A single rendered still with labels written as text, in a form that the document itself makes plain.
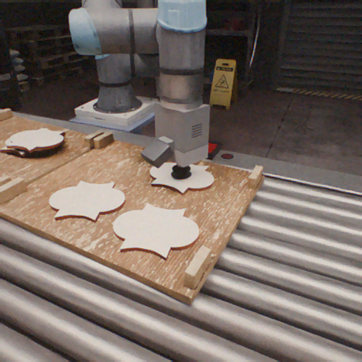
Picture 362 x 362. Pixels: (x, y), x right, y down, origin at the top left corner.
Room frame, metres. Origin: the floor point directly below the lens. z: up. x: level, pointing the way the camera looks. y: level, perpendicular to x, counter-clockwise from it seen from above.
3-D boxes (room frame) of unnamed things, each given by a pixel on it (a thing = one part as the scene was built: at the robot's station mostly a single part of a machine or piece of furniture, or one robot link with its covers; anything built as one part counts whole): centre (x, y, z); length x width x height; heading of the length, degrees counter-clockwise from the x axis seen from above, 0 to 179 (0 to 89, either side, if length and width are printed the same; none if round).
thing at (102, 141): (0.70, 0.19, 0.95); 0.06 x 0.02 x 0.03; 152
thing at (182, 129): (0.52, 0.02, 1.05); 0.12 x 0.09 x 0.16; 131
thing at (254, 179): (0.52, -0.15, 0.95); 0.06 x 0.02 x 0.03; 152
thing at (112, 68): (1.14, 0.23, 1.07); 0.13 x 0.12 x 0.14; 100
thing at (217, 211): (0.49, 0.08, 0.93); 0.41 x 0.35 x 0.02; 62
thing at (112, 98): (1.14, 0.24, 0.96); 0.15 x 0.15 x 0.10
